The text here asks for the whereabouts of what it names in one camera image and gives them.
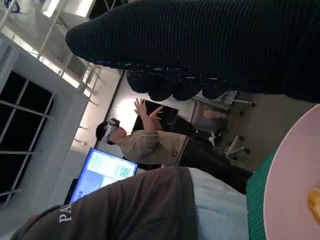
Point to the person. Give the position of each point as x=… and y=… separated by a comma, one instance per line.
x=125, y=205
x=150, y=145

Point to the grey office chair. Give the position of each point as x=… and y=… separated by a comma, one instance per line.
x=210, y=117

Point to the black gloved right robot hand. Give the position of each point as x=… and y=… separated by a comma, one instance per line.
x=200, y=45

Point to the long toy bread loaf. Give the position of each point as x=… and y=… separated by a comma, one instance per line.
x=314, y=202

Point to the lit computer monitor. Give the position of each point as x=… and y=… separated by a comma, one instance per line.
x=105, y=170

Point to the pink bowl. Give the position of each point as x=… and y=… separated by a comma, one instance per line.
x=295, y=175

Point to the dark barred window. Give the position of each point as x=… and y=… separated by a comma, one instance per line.
x=20, y=130

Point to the black wall screen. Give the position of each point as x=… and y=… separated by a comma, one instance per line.
x=170, y=117

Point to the green cutting mat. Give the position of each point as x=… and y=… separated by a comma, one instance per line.
x=255, y=200

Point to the white headset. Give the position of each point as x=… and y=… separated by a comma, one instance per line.
x=111, y=125

